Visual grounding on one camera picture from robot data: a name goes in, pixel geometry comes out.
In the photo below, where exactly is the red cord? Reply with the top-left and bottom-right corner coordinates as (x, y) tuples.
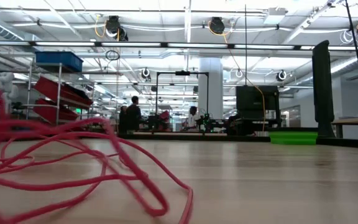
(0, 55), (195, 224)

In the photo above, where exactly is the person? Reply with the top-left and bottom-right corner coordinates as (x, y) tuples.
(125, 95), (142, 135)
(118, 105), (129, 135)
(186, 105), (202, 130)

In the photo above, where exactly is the white building column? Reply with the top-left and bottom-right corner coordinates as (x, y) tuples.
(198, 57), (224, 121)

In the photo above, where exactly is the black cabinet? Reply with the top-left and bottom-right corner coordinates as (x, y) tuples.
(234, 85), (282, 132)

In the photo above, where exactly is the green plastic tray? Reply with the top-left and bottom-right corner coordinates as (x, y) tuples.
(268, 130), (319, 146)

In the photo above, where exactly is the metal shelf rack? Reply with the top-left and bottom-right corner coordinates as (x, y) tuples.
(24, 62), (95, 134)

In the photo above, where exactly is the red shelf bin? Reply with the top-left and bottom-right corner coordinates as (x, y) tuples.
(32, 98), (80, 126)
(34, 75), (94, 110)

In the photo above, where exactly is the blue storage bin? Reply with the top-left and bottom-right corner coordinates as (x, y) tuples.
(34, 50), (85, 73)

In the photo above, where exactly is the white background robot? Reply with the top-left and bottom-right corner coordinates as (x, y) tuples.
(0, 72), (21, 114)

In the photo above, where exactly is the wooden top workbench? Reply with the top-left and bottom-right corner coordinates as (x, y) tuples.
(331, 115), (358, 139)

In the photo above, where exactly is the black background rig frame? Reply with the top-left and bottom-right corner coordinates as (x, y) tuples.
(155, 70), (210, 134)

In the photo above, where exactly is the yellow hanging cable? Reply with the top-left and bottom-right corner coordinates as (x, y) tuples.
(208, 21), (267, 132)

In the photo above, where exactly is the hanging black cable loop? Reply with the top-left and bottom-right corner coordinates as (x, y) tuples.
(104, 49), (121, 62)

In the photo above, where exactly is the thin black hanging cable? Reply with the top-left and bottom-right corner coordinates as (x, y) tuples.
(244, 4), (248, 86)

